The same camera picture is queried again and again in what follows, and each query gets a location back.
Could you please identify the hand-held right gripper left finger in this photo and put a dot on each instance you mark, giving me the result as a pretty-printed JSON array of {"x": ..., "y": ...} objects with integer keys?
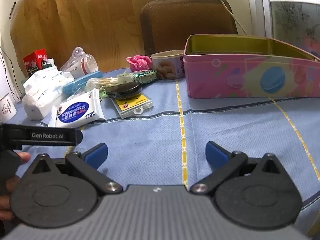
[{"x": 96, "y": 155}]

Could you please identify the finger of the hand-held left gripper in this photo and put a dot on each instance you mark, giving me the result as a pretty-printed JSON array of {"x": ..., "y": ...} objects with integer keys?
[{"x": 79, "y": 137}]

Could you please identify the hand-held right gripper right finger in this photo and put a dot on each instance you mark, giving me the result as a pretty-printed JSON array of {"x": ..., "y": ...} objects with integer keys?
[{"x": 216, "y": 155}]

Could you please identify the pink tin box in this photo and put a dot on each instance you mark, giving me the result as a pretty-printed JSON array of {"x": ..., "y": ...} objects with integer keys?
[{"x": 212, "y": 80}]

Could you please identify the pink knitted scrubber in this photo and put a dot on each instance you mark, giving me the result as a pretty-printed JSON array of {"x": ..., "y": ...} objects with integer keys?
[{"x": 140, "y": 62}]

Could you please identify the person's left hand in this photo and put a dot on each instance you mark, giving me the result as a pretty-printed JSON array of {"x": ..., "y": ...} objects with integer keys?
[{"x": 25, "y": 157}]

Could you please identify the white blue wet wipes pack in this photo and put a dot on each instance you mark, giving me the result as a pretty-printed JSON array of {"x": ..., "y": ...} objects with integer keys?
[{"x": 75, "y": 112}]

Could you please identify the white mug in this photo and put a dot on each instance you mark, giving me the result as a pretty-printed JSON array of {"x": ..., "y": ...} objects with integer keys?
[{"x": 6, "y": 110}]

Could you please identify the blue plastic case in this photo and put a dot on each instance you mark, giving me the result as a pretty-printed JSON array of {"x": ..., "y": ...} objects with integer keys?
[{"x": 77, "y": 83}]

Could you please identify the blue tablecloth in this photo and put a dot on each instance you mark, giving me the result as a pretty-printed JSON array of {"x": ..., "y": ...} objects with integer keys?
[{"x": 150, "y": 135}]

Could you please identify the cotton swab pack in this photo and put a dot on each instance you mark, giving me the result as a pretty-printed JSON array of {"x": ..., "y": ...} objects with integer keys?
[{"x": 102, "y": 82}]

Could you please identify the yellow card in clear case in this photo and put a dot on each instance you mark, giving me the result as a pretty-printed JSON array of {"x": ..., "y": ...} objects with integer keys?
[{"x": 132, "y": 105}]

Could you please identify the black round case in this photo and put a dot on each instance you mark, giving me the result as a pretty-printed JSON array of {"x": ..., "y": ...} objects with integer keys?
[{"x": 125, "y": 88}]

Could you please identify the clear plastic bag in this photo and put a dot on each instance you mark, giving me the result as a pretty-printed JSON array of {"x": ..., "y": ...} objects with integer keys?
[{"x": 80, "y": 62}]

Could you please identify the red carton box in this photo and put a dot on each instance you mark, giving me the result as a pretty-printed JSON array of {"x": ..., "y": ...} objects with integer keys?
[{"x": 35, "y": 60}]

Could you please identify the white green bottle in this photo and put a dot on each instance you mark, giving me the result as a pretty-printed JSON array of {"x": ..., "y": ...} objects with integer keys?
[{"x": 50, "y": 63}]

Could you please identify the green patterned packet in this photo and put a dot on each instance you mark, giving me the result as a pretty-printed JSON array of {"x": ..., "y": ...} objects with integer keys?
[{"x": 140, "y": 76}]

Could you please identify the round plastic snack tub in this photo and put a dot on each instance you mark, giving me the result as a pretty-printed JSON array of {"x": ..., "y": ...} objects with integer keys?
[{"x": 167, "y": 70}]

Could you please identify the wooden board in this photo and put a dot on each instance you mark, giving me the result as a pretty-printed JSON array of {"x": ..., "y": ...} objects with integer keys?
[{"x": 100, "y": 17}]

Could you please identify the brown chair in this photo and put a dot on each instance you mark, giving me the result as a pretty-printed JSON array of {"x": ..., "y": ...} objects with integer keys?
[{"x": 187, "y": 22}]

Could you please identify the metal window frame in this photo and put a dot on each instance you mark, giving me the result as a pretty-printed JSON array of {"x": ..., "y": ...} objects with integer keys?
[{"x": 265, "y": 10}]

